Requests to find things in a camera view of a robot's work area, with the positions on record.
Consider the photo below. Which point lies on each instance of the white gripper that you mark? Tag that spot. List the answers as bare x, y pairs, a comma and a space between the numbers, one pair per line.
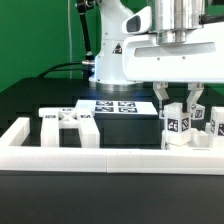
199, 59

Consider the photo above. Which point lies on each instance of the white chair seat part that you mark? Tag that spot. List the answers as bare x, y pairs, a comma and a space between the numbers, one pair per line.
191, 140

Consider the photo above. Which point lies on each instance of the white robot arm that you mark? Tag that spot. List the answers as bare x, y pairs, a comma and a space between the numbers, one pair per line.
172, 41

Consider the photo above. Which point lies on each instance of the white chair back part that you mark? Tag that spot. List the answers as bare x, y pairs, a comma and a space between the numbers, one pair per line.
55, 119

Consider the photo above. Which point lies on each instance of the black pole with clamp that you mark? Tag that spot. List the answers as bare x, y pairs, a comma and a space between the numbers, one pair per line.
82, 7

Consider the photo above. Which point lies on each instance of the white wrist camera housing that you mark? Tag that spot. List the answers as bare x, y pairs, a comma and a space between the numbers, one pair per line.
138, 23

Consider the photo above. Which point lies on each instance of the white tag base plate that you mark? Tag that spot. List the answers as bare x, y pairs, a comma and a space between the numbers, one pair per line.
117, 107

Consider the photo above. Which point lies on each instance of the white U-shaped frame fence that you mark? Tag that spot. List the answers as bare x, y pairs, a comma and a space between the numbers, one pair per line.
15, 156

